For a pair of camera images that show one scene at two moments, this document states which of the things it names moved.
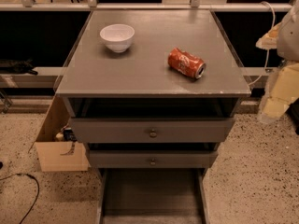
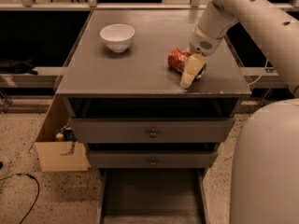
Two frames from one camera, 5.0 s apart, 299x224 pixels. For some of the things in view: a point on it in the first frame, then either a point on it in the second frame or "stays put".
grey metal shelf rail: (144, 7) stays put
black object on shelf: (17, 67) stays put
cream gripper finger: (269, 40) to (203, 44)
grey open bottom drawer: (152, 196) stays put
